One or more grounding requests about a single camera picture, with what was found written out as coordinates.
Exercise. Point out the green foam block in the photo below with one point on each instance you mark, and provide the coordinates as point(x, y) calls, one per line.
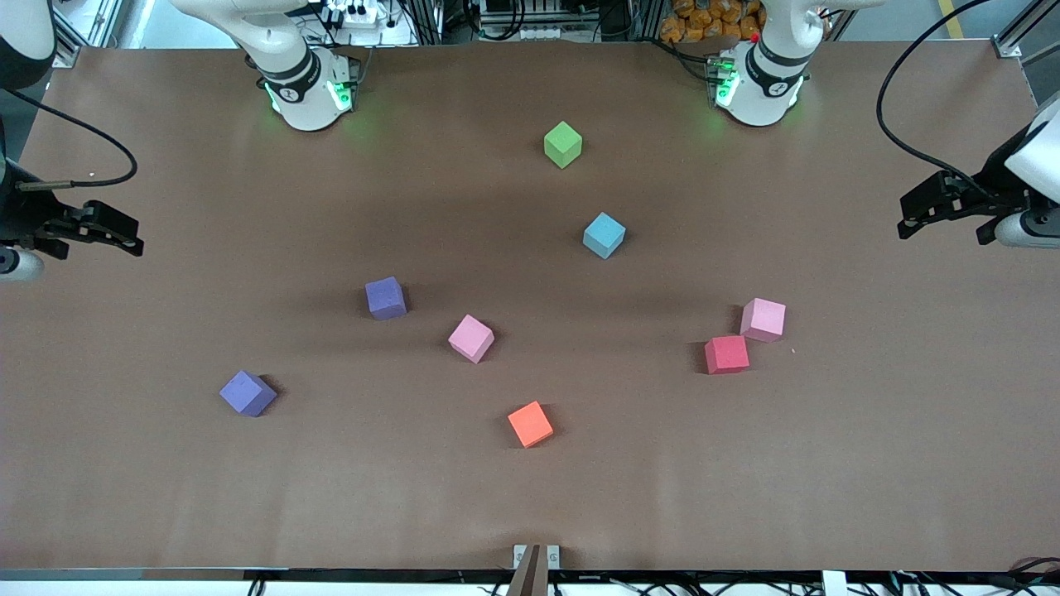
point(563, 144)

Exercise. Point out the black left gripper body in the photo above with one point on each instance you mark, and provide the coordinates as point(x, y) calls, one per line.
point(993, 192)

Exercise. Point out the white power strip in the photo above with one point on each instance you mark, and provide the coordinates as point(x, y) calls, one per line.
point(356, 12)

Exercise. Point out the aluminium frame profile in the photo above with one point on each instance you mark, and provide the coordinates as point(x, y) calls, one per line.
point(1009, 47)
point(87, 29)

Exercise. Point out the orange foam block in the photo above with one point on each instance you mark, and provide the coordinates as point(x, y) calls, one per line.
point(530, 424)

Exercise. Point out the light pink foam block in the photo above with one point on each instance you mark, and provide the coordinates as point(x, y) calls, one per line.
point(763, 319)
point(471, 338)

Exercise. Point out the red foam block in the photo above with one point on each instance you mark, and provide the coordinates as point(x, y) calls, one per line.
point(726, 354)

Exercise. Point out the purple foam block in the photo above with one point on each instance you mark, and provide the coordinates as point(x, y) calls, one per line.
point(248, 393)
point(386, 298)

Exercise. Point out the orange snack bag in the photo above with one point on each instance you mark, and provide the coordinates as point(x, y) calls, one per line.
point(704, 21)

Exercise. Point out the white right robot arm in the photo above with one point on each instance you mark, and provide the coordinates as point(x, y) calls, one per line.
point(306, 99)

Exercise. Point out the light blue foam block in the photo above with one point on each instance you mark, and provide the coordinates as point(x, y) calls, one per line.
point(604, 235)

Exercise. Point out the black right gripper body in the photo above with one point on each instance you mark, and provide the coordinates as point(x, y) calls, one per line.
point(23, 217)

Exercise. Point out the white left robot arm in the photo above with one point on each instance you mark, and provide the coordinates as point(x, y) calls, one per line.
point(762, 99)

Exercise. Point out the brown camera pole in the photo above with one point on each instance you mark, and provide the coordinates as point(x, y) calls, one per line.
point(526, 579)

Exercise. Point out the metal table edge bracket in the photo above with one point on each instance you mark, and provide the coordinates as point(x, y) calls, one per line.
point(519, 556)

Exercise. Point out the grey electronics rack unit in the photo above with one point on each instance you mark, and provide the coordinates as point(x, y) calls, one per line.
point(530, 16)

